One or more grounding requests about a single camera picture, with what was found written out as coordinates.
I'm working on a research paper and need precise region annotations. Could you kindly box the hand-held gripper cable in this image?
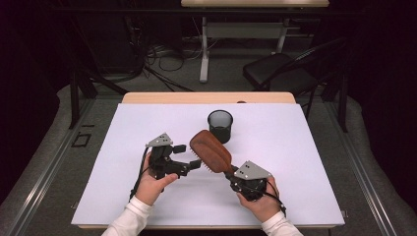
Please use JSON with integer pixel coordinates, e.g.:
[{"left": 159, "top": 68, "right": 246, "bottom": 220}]
[
  {"left": 262, "top": 180, "right": 288, "bottom": 217},
  {"left": 129, "top": 147, "right": 150, "bottom": 201}
]

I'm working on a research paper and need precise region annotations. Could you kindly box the black metal stand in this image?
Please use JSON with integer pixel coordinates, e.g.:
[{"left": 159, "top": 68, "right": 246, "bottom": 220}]
[{"left": 68, "top": 70, "right": 129, "bottom": 130}]

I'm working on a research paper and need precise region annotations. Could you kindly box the person's right hand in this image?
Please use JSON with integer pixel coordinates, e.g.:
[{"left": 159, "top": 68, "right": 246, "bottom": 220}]
[{"left": 236, "top": 176, "right": 284, "bottom": 224}]

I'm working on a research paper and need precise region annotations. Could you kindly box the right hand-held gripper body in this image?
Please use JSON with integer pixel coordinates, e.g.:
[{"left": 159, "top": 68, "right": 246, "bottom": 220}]
[{"left": 229, "top": 160, "right": 273, "bottom": 202}]

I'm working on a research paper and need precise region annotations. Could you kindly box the person's left hand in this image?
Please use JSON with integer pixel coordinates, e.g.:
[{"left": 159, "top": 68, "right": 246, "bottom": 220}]
[{"left": 135, "top": 151, "right": 180, "bottom": 207}]

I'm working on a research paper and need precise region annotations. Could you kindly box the brown wooden hairbrush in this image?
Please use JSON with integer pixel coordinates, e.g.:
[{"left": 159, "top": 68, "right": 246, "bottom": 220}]
[{"left": 189, "top": 129, "right": 238, "bottom": 175}]

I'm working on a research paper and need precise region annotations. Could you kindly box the tangle of black floor cables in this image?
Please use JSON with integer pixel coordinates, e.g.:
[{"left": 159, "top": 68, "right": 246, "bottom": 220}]
[{"left": 131, "top": 16, "right": 198, "bottom": 92}]

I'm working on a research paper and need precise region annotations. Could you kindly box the black mesh pen cup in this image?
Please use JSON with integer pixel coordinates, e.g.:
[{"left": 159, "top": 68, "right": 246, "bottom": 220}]
[{"left": 207, "top": 109, "right": 234, "bottom": 146}]

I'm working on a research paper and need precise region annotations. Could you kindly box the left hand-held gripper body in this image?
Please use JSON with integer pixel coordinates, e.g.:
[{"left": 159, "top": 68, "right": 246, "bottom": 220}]
[{"left": 146, "top": 132, "right": 192, "bottom": 181}]

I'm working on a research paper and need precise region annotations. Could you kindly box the metal floor rail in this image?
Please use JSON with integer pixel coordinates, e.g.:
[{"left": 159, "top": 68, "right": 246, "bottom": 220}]
[
  {"left": 323, "top": 101, "right": 399, "bottom": 236},
  {"left": 6, "top": 97, "right": 96, "bottom": 236}
]

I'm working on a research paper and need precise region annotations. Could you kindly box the black folding chair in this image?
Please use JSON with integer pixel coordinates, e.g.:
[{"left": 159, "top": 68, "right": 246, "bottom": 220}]
[{"left": 242, "top": 36, "right": 348, "bottom": 119}]

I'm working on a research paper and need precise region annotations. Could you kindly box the right hand-held gripper cable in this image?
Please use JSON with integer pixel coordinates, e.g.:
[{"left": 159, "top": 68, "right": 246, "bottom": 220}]
[{"left": 262, "top": 180, "right": 288, "bottom": 217}]

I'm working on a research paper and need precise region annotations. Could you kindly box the left hand-held gripper cable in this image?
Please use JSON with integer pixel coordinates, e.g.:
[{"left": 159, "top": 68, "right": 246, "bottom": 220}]
[{"left": 129, "top": 147, "right": 150, "bottom": 201}]

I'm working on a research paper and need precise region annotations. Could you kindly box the white-legged desk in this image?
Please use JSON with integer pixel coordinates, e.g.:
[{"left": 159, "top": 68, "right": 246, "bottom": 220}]
[{"left": 180, "top": 0, "right": 330, "bottom": 84}]

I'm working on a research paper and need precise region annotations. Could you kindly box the white table mat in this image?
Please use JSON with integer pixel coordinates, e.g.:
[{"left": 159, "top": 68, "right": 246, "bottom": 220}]
[{"left": 71, "top": 102, "right": 346, "bottom": 227}]

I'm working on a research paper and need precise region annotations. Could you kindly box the black metal crossbar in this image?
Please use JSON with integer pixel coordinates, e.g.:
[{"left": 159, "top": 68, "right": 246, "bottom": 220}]
[{"left": 48, "top": 8, "right": 362, "bottom": 18}]

